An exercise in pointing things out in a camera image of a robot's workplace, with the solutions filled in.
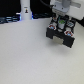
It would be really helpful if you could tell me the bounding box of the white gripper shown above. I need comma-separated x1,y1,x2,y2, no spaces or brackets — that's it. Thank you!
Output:
50,0,72,16

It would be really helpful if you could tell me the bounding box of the black kcup holder drawer unit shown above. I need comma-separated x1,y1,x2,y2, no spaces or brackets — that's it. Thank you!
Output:
46,16,76,47

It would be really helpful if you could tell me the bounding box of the green lid kcup pod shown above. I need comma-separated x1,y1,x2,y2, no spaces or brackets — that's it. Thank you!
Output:
58,20,66,29

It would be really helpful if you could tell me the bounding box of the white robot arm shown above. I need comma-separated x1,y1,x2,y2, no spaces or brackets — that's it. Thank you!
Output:
50,0,72,16

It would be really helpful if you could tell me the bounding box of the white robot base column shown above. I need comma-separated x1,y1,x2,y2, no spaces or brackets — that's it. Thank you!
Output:
20,0,32,20

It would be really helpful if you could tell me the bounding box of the black equipment with blue lights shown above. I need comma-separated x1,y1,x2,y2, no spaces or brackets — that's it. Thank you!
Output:
0,13,21,24

